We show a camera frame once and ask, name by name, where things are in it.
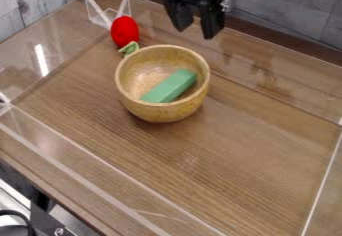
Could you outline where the green rectangular block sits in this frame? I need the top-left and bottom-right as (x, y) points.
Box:
(140, 69), (196, 103)

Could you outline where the red felt strawberry toy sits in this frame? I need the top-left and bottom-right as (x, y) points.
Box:
(110, 16), (140, 56)

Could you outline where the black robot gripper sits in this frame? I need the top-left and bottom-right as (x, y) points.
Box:
(162, 0), (227, 39)

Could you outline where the black cable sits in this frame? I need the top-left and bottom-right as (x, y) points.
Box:
(0, 209), (35, 236)

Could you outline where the clear acrylic triangular bracket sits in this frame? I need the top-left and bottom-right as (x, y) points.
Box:
(84, 0), (131, 30)

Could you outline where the black metal bracket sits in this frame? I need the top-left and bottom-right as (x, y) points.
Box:
(29, 203), (76, 236)

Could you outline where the clear acrylic tray enclosure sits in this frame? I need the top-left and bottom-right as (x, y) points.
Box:
(0, 0), (342, 236)

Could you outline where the brown wooden bowl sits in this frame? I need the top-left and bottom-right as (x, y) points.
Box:
(114, 44), (211, 123)

